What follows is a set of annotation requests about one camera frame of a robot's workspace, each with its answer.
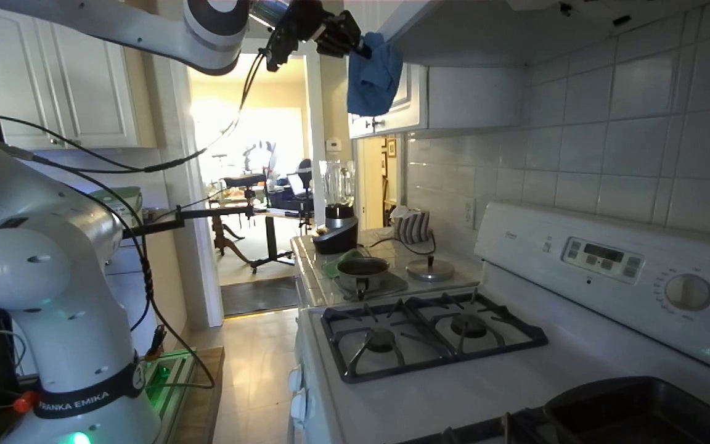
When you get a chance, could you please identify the black blender base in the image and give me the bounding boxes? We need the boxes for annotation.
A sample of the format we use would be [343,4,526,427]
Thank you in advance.
[314,215,363,256]

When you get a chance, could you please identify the white wall outlet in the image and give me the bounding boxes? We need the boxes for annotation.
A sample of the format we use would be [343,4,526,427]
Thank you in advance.
[462,195,480,231]

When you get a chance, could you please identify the round white stove dial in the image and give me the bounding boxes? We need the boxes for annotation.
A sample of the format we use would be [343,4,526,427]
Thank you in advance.
[660,268,710,314]

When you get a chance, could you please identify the white upper cabinet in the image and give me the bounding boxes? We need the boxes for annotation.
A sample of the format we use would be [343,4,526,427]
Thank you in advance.
[340,0,528,137]

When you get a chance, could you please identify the black burner grate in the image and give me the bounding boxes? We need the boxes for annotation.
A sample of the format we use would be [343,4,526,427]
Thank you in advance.
[317,292,550,385]
[401,409,554,444]

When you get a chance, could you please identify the green lit base platform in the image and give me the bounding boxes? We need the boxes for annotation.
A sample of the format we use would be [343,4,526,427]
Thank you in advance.
[141,346,202,425]

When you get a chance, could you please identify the white hallway cabinet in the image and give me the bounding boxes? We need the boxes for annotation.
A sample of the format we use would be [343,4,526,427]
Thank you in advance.
[0,3,162,152]

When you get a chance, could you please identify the white range hood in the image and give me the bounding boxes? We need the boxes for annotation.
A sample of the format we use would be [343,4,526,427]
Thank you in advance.
[369,0,710,70]

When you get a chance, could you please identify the green cloth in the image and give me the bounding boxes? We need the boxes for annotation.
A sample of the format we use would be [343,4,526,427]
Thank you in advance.
[321,253,347,279]

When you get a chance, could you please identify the dark floor mat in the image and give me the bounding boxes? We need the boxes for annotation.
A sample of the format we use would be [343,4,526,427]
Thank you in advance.
[220,273,300,321]

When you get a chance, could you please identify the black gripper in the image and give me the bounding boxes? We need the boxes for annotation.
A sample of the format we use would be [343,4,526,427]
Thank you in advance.
[264,0,374,72]

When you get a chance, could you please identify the metal saucepan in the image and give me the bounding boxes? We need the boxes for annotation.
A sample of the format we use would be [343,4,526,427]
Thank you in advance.
[336,247,393,300]

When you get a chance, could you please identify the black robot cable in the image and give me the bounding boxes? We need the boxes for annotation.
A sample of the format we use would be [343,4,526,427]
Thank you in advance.
[7,146,220,394]
[0,46,269,177]

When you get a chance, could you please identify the striped kitchen cloth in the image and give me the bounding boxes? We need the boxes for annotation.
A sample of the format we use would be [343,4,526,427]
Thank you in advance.
[389,205,441,251]

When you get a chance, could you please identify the blue towel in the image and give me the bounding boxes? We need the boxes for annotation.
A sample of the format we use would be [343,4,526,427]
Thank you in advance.
[345,31,406,118]

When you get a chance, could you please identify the dark dining furniture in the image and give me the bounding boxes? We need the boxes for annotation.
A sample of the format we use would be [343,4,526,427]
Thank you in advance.
[205,137,300,276]

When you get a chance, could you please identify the glass blender jar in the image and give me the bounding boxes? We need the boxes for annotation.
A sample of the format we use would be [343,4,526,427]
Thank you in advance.
[317,158,361,223]

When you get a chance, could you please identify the orange knob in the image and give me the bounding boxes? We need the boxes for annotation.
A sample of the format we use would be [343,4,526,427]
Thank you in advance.
[7,389,41,417]

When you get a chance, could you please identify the black camera mount rod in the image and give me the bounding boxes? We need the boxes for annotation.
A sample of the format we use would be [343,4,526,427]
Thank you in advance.
[119,199,292,242]

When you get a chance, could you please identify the white gas stove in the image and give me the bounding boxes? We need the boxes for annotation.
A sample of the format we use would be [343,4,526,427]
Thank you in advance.
[288,199,710,444]

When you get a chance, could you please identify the metal pot lid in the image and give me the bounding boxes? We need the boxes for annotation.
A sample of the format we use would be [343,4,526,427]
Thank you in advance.
[404,253,459,283]

